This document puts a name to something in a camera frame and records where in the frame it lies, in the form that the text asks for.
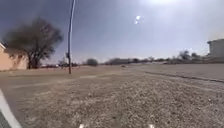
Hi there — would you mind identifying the orange building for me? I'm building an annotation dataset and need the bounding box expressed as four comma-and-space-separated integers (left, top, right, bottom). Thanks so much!
0, 42, 30, 72

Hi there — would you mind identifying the grey-brown gravel ground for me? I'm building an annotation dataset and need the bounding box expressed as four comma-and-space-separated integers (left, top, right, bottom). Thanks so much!
0, 64, 224, 128

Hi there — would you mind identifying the large dark bare tree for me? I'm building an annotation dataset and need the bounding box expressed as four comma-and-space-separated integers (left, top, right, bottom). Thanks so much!
2, 17, 65, 70

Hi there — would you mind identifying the tall thin pole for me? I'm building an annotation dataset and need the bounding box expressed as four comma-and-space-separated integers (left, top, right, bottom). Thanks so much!
67, 0, 77, 76

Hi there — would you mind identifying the railway track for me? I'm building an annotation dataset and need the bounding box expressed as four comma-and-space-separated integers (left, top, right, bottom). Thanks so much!
141, 70, 224, 84

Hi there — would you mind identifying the pale building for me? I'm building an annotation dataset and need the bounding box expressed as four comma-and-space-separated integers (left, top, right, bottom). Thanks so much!
206, 38, 224, 61

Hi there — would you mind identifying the dark round bush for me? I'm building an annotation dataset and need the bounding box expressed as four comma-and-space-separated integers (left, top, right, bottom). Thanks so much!
85, 58, 100, 67

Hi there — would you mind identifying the row of distant trees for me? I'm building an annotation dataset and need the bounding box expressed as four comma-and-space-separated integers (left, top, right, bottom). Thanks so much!
99, 49, 209, 66

